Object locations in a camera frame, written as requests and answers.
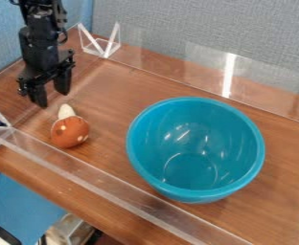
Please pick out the grey metal frame piece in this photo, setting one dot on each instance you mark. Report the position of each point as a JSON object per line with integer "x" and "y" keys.
{"x": 69, "y": 231}

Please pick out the clear acrylic corner bracket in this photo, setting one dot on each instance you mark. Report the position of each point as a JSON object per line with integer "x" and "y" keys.
{"x": 97, "y": 46}

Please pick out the brown and white toy mushroom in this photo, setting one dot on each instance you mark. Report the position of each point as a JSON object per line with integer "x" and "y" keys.
{"x": 69, "y": 130}

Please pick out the clear acrylic table barrier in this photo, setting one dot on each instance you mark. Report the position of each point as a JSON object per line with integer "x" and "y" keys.
{"x": 89, "y": 179}

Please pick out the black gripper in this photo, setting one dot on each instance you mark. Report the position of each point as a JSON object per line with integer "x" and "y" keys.
{"x": 31, "y": 79}

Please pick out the blue plastic bowl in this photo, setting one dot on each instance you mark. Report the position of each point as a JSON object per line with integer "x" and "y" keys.
{"x": 195, "y": 148}

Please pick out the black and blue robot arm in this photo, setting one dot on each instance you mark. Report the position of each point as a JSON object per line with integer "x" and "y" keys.
{"x": 39, "y": 38}

